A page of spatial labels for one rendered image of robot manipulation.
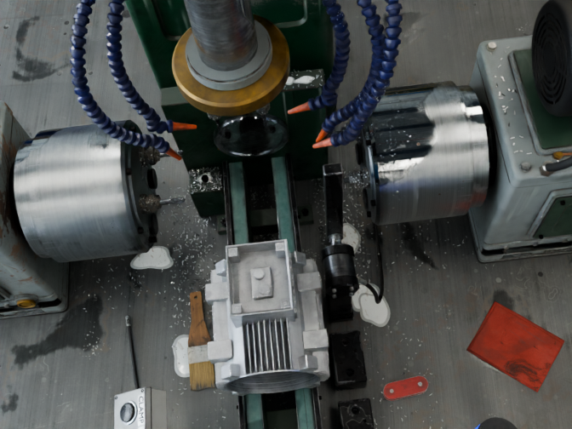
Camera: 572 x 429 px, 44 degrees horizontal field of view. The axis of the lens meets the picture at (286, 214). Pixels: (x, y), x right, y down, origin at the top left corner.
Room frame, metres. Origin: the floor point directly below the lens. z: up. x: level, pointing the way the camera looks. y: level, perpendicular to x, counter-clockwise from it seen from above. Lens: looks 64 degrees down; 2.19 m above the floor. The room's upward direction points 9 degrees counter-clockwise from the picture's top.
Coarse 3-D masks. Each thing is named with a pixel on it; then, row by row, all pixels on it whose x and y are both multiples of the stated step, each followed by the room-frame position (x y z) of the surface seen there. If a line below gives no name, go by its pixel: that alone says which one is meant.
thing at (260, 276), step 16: (240, 256) 0.46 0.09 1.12; (256, 256) 0.45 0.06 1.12; (272, 256) 0.45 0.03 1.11; (288, 256) 0.43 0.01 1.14; (240, 272) 0.43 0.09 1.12; (256, 272) 0.42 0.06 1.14; (272, 272) 0.42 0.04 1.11; (288, 272) 0.40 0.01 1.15; (240, 288) 0.40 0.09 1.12; (256, 288) 0.39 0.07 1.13; (272, 288) 0.39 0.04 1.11; (288, 288) 0.39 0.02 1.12; (240, 304) 0.36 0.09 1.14; (256, 304) 0.37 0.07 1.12; (272, 304) 0.37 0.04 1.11; (288, 304) 0.35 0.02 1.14; (240, 320) 0.35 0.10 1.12; (256, 320) 0.34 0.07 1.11; (272, 320) 0.34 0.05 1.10; (288, 320) 0.34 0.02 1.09
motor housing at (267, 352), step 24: (312, 264) 0.45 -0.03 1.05; (216, 312) 0.38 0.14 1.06; (312, 312) 0.36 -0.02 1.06; (216, 336) 0.34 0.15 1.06; (240, 336) 0.33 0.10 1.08; (264, 336) 0.32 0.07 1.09; (288, 336) 0.31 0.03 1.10; (240, 360) 0.29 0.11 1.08; (264, 360) 0.28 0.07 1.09; (288, 360) 0.28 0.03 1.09; (216, 384) 0.27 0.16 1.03; (240, 384) 0.28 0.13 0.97; (264, 384) 0.28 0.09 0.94; (288, 384) 0.27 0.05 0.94; (312, 384) 0.26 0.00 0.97
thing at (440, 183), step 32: (384, 96) 0.70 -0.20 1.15; (416, 96) 0.68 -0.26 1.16; (448, 96) 0.67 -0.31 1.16; (384, 128) 0.63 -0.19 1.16; (416, 128) 0.62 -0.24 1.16; (448, 128) 0.61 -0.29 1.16; (480, 128) 0.60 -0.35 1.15; (384, 160) 0.57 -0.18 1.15; (416, 160) 0.57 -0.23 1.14; (448, 160) 0.56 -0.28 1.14; (480, 160) 0.56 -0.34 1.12; (384, 192) 0.53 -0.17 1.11; (416, 192) 0.53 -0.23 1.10; (448, 192) 0.52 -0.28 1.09; (480, 192) 0.52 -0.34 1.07; (384, 224) 0.52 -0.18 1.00
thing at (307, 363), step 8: (296, 256) 0.45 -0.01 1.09; (304, 256) 0.45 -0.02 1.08; (216, 264) 0.47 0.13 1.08; (224, 264) 0.46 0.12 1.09; (296, 264) 0.44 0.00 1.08; (304, 264) 0.44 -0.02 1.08; (216, 272) 0.45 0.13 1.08; (224, 272) 0.45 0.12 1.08; (304, 360) 0.27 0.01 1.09; (312, 360) 0.27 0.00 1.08; (224, 368) 0.29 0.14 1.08; (232, 368) 0.28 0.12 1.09; (304, 368) 0.26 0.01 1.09; (312, 368) 0.26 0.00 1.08; (224, 376) 0.27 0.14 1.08; (232, 376) 0.27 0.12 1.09; (232, 392) 0.27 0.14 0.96
